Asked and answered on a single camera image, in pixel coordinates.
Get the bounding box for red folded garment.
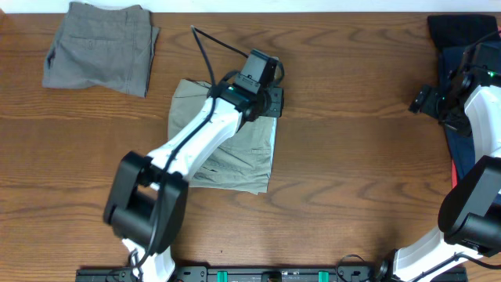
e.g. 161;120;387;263
451;160;458;189

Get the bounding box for black folded garment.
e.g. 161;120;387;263
427;14;500;51

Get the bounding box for navy blue folded garment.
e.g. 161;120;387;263
438;46;475;182

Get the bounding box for folded grey shorts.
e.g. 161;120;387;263
42;2;160;98

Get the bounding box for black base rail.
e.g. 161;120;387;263
75;266;468;282

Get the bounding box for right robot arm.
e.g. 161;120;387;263
370;63;500;281

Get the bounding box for khaki green shorts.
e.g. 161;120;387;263
168;79;278;194

